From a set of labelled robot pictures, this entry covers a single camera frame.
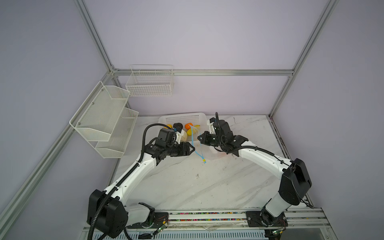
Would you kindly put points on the lower white mesh shelf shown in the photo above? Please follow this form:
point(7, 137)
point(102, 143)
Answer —
point(115, 148)

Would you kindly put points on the white wire wall basket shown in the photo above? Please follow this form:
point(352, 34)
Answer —
point(151, 81)

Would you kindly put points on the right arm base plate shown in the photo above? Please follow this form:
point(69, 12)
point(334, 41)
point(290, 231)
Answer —
point(255, 219)

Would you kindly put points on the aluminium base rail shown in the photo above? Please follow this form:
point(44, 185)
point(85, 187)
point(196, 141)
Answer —
point(304, 223)

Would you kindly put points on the white plastic perforated basket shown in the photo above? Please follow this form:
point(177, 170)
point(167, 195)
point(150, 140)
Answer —
point(199, 121)

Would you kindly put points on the upper white mesh shelf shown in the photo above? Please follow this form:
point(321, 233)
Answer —
point(97, 117)

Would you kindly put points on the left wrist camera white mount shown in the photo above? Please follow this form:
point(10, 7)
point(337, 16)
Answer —
point(179, 136)

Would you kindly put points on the black round food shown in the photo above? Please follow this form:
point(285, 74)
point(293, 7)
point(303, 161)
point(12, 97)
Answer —
point(178, 126)

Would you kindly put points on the small orange tangerine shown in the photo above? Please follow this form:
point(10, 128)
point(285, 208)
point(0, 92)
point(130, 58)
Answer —
point(188, 126)

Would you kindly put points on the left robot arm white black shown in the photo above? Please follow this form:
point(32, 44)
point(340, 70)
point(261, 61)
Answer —
point(106, 208)

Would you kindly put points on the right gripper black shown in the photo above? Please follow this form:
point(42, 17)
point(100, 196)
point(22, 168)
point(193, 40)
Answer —
point(207, 138)

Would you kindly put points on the white mesh shelf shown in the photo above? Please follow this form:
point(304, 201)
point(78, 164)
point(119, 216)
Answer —
point(115, 148)
point(97, 117)

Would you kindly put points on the cream white garlic bulb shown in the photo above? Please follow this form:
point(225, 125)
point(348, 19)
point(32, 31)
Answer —
point(184, 136)

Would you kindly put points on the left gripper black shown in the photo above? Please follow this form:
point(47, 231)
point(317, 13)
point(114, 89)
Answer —
point(183, 148)

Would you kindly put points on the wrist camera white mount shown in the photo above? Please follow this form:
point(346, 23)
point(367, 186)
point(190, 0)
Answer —
point(211, 127)
point(179, 136)

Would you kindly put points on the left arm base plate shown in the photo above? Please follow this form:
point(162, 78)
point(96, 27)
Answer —
point(154, 221)

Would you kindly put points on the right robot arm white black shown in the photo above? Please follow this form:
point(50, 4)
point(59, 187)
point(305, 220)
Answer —
point(294, 177)

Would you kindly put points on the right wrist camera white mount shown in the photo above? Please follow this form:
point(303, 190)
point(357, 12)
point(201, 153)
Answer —
point(211, 127)

